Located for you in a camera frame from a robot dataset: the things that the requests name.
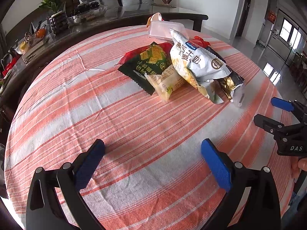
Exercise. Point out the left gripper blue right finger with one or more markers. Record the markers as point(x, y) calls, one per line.
point(251, 199)

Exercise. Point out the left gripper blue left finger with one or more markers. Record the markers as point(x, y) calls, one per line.
point(43, 209)

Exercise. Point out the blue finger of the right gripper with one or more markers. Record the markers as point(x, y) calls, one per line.
point(295, 107)
point(275, 127)

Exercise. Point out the black gold snack bag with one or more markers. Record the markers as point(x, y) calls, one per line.
point(233, 87)

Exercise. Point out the white milk snack bag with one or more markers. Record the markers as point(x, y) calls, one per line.
point(198, 66)

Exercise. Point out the red plastic bag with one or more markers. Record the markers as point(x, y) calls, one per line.
point(200, 42)

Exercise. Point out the yellow bread packet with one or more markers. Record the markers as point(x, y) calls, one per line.
point(166, 83)

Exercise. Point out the red snack packet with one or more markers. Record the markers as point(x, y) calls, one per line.
point(166, 46)

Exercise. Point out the dark green cracker packet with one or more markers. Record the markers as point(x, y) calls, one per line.
point(151, 61)

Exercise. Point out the clear plastic lidded box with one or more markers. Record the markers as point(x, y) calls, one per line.
point(161, 29)

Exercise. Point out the white red wrapper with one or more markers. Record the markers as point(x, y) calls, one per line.
point(155, 17)

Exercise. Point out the person's right hand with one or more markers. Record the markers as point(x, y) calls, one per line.
point(298, 165)

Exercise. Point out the striped orange white tablecloth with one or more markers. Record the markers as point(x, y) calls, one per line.
point(153, 175)

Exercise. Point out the dark wooden coffee table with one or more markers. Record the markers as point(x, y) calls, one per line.
point(112, 19)

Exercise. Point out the fruit tray with orange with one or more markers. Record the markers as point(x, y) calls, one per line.
point(31, 39)

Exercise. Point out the potted green plant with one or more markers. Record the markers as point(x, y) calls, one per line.
point(58, 19)

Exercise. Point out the glass fruit bowl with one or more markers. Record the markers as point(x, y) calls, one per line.
point(86, 12)

